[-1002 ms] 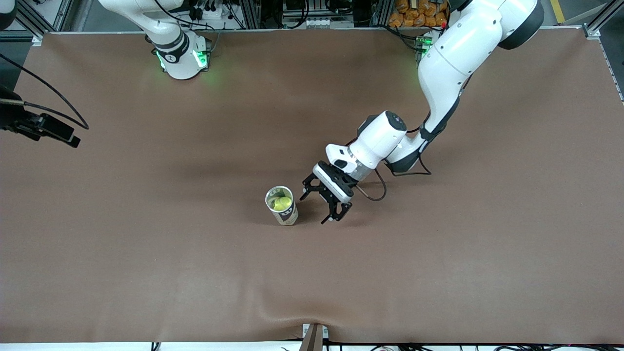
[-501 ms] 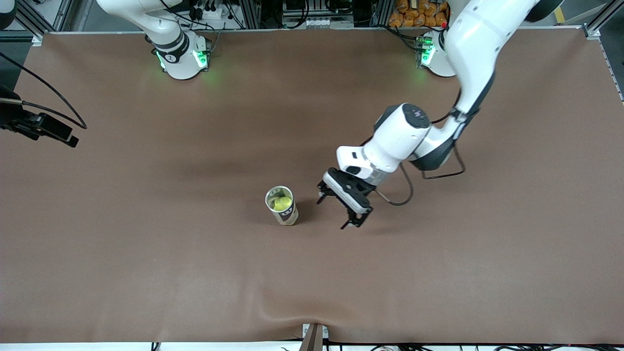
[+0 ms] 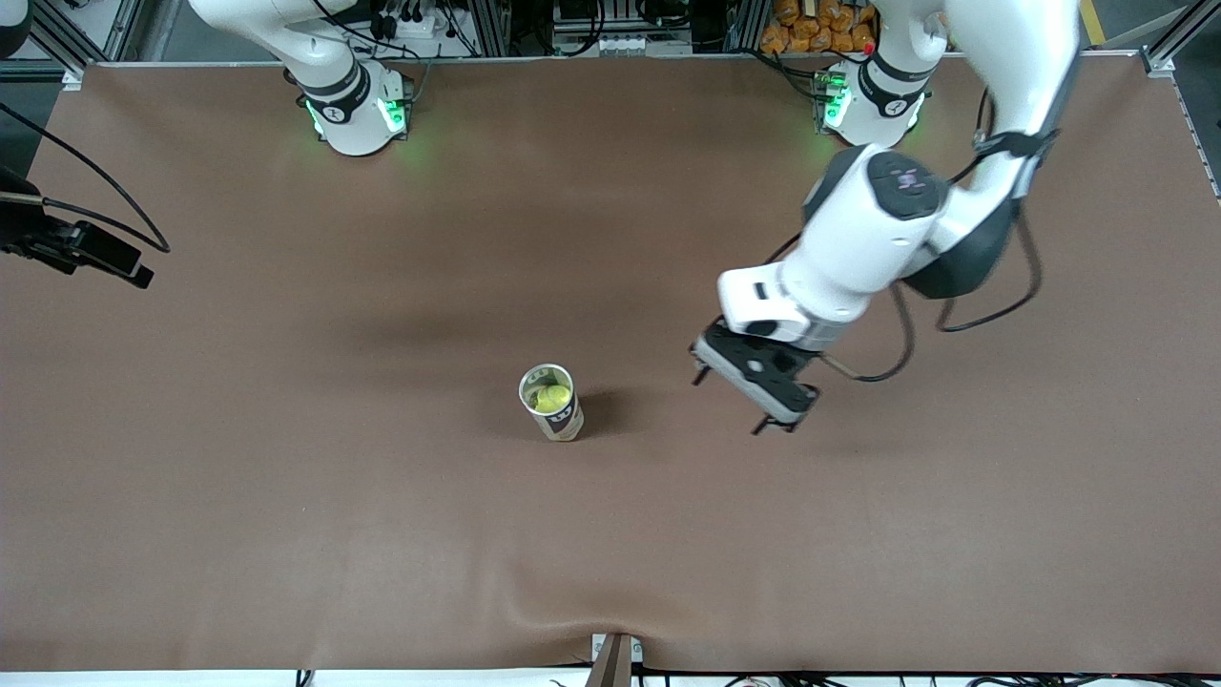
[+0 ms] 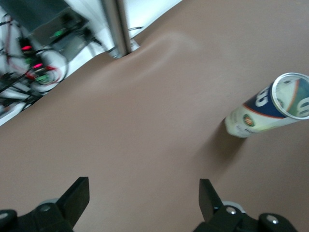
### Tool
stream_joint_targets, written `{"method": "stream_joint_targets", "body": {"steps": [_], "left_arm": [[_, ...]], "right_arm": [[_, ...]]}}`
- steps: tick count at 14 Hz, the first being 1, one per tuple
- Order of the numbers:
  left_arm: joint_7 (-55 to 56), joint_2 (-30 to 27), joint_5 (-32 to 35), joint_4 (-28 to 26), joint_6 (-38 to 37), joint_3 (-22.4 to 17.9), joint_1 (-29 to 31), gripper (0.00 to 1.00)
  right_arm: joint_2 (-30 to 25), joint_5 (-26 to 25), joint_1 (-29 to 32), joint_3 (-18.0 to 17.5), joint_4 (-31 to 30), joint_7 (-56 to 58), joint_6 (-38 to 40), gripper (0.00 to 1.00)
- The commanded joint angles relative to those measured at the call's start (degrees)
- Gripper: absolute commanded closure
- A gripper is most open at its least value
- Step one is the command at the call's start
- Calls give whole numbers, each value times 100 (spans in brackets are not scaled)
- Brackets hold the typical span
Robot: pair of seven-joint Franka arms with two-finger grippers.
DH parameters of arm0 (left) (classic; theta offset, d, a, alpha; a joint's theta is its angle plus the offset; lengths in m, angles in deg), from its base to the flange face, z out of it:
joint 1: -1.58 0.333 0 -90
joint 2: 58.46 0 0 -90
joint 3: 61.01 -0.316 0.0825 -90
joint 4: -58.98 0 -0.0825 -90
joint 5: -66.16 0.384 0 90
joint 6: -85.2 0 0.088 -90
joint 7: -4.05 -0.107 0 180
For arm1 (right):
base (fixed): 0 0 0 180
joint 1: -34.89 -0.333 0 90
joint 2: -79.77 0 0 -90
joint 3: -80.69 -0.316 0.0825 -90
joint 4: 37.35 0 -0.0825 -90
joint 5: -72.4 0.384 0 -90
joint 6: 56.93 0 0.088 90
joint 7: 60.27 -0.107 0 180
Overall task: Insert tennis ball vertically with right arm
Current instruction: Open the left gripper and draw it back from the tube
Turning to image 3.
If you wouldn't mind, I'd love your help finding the tennis ball can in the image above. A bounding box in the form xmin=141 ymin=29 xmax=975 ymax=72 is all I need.
xmin=519 ymin=364 xmax=585 ymax=443

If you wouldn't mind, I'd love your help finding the brown table mat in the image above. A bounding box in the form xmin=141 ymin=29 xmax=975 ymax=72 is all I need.
xmin=0 ymin=54 xmax=1221 ymax=674

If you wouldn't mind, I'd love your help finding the brown mounting bar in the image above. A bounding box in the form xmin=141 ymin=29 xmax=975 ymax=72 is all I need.
xmin=584 ymin=635 xmax=633 ymax=687

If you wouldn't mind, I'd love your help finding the orange packets pile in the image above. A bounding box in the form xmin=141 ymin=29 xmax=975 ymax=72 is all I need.
xmin=760 ymin=0 xmax=879 ymax=55

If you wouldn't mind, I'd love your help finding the white power strip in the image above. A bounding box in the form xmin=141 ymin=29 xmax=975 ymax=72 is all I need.
xmin=367 ymin=10 xmax=451 ymax=41

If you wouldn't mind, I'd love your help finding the aluminium frame strut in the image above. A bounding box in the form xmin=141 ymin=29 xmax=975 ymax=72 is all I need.
xmin=1142 ymin=0 xmax=1221 ymax=75
xmin=29 ymin=0 xmax=98 ymax=92

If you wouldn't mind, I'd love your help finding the grey bracket plate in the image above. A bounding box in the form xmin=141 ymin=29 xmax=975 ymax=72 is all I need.
xmin=590 ymin=633 xmax=645 ymax=667

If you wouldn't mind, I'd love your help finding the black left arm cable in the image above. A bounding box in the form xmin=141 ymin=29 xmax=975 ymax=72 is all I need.
xmin=763 ymin=91 xmax=1044 ymax=385

